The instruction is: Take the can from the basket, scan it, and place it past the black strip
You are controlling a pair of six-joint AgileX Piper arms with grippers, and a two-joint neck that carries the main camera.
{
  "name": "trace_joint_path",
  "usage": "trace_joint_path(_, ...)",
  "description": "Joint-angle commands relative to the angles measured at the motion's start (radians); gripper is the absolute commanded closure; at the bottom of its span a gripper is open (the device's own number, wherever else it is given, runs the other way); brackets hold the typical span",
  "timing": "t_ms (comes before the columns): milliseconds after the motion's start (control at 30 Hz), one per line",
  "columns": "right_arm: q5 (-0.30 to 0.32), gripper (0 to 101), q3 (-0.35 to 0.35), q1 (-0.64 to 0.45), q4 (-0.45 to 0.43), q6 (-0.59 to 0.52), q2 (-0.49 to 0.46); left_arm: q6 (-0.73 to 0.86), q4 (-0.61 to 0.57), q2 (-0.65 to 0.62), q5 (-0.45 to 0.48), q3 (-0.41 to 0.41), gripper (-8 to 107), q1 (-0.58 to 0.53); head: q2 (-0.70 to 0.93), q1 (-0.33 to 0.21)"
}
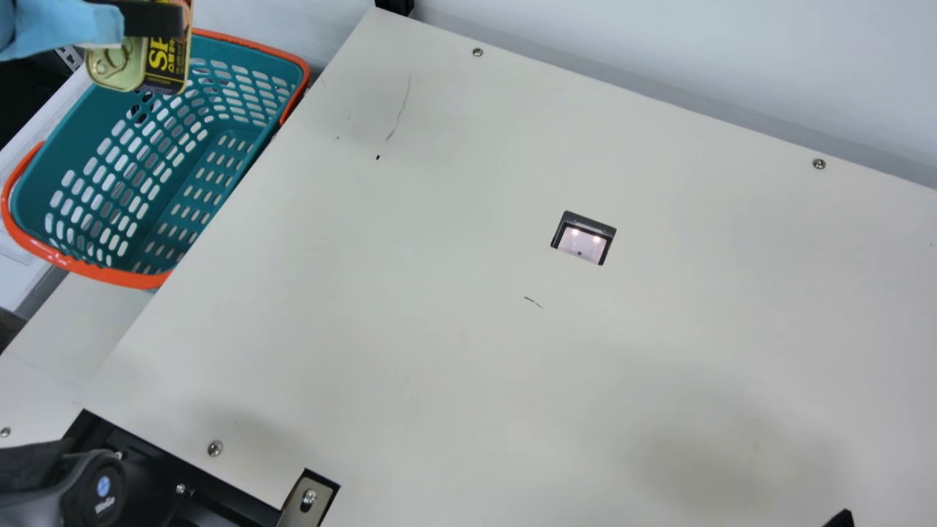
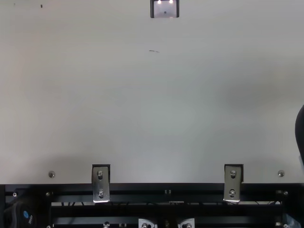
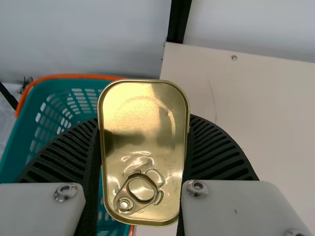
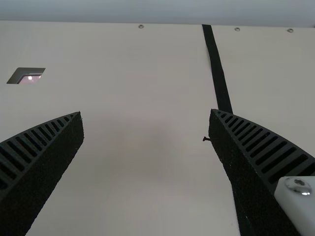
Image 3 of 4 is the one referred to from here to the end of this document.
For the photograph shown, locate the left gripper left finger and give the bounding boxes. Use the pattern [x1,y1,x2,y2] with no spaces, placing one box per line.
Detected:
[0,117,103,236]

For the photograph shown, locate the gold rectangular tin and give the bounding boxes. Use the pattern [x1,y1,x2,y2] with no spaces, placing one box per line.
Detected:
[97,78,190,227]

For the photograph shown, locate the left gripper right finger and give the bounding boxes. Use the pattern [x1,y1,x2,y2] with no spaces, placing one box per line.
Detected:
[176,114,314,236]

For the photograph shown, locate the black post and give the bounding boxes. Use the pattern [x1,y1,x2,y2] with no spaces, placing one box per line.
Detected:
[167,0,192,44]

